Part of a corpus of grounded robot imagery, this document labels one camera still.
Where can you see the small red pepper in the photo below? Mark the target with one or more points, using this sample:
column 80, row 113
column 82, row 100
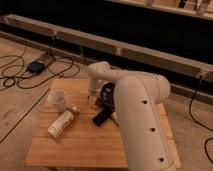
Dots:
column 98, row 102

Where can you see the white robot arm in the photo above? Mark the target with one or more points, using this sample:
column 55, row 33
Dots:
column 136, row 95

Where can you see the white ceramic cup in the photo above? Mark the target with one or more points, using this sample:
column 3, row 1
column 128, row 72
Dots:
column 57, row 100

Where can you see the dark round bowl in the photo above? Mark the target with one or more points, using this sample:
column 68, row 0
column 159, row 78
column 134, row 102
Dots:
column 107, row 94

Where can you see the black remote control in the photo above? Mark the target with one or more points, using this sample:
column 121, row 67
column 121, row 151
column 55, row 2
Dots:
column 102, row 116

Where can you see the white plastic bottle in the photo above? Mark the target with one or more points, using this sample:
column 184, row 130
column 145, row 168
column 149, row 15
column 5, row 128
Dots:
column 58, row 126

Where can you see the wooden table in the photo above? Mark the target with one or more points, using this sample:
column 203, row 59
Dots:
column 82, row 144

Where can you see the black power adapter box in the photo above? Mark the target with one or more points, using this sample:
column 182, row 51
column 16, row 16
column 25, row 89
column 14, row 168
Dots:
column 35, row 67

